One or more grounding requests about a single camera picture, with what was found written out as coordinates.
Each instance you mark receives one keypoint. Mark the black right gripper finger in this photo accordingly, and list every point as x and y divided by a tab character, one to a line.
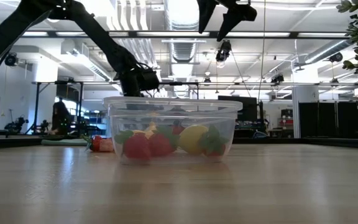
205	12
233	17

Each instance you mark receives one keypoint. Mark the yellow toy banana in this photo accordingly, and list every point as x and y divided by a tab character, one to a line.
149	129

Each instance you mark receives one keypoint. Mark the red toy strawberry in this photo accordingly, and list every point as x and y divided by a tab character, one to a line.
137	147
96	143
213	143
160	144

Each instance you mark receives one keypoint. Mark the yellow toy lemon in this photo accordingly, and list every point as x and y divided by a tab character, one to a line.
191	140

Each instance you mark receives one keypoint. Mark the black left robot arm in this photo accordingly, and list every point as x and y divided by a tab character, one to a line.
98	34

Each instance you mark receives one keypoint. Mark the clear plastic tupperware container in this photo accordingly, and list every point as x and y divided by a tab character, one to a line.
172	115

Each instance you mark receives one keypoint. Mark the pink toy fruit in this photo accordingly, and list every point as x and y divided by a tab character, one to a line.
107	145

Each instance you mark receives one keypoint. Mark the person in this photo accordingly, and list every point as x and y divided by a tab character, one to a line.
60	118

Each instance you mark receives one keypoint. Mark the black television screen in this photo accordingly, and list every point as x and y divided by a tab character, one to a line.
241	107

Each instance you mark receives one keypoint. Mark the white building column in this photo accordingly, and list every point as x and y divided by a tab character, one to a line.
304	102

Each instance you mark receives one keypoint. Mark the black partition panels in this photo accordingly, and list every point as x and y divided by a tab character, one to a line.
331	118

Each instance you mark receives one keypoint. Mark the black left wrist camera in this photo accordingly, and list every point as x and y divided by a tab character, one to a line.
150	79

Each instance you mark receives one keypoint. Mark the black hanging overhead camera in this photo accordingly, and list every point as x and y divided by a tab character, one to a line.
224	51

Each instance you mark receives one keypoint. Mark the silver ceiling ventilation duct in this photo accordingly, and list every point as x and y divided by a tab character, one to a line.
182	49

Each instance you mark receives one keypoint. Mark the black overhead frame beam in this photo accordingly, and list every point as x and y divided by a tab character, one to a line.
294	34

